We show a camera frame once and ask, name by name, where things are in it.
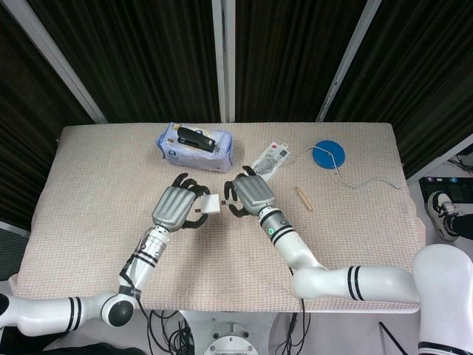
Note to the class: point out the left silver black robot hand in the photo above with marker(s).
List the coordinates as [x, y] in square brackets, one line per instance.
[171, 207]

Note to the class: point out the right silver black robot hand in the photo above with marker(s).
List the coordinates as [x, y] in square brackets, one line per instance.
[255, 194]

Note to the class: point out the white charger cube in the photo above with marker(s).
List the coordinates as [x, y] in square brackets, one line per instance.
[210, 204]

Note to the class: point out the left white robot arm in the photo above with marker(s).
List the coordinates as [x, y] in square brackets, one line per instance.
[144, 266]

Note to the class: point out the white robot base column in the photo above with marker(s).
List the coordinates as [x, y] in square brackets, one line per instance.
[207, 321]

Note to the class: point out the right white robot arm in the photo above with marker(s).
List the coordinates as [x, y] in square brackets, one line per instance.
[380, 283]

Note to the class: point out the flat white printed package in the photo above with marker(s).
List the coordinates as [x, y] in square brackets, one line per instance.
[273, 159]

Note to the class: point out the wooden pencil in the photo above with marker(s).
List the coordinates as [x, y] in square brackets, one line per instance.
[304, 199]

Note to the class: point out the blue tissue pack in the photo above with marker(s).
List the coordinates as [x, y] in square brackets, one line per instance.
[199, 161]

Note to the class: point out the beige waffle tablecloth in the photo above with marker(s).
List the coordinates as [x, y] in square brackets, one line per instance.
[229, 259]

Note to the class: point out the black stapler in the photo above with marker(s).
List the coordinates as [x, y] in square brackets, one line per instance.
[196, 140]

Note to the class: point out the blue round disc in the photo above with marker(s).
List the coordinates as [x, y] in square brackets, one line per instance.
[325, 161]

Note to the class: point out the black pleated curtain panel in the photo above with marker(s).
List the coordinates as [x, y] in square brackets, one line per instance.
[140, 55]
[26, 122]
[425, 66]
[288, 55]

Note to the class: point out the black white sneaker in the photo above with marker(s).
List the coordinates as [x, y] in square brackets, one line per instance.
[441, 211]

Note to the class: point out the dark electronic device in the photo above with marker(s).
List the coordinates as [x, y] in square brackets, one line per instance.
[451, 188]

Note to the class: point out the black trouser leg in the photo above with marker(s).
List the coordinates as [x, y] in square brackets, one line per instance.
[465, 225]

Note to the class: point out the white metal frame post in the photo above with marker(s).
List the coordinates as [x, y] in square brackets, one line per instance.
[223, 59]
[345, 66]
[63, 66]

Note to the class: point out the grey metal frame bar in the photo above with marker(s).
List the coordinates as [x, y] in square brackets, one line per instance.
[439, 159]

